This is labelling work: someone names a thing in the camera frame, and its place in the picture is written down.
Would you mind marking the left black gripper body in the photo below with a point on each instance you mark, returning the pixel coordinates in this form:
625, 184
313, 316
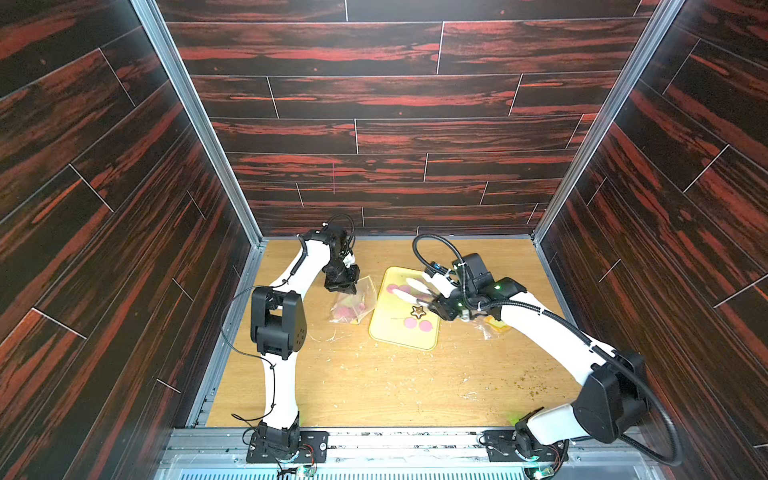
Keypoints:
339, 278

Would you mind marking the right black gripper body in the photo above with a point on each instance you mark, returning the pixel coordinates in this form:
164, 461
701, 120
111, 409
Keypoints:
447, 306

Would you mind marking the clear resealable bag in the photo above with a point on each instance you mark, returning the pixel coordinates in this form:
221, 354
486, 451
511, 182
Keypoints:
490, 327
353, 308

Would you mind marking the metal tongs white tips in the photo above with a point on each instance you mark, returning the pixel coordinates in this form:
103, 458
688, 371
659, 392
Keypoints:
415, 291

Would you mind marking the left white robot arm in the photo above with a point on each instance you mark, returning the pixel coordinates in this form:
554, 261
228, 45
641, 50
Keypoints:
279, 326

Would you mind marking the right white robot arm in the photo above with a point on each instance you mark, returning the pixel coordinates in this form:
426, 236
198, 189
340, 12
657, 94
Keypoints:
614, 393

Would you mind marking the star shaped brown cookie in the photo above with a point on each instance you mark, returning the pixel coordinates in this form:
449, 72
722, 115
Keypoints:
418, 313

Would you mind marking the yellow plastic tray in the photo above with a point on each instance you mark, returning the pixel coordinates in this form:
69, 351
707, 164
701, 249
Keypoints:
387, 321

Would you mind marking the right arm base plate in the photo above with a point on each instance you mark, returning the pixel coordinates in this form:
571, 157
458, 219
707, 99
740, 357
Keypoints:
506, 446

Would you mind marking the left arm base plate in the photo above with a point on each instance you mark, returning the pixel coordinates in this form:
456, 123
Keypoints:
284, 446

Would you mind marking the front aluminium rail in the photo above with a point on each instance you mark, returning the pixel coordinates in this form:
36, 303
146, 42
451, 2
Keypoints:
348, 453

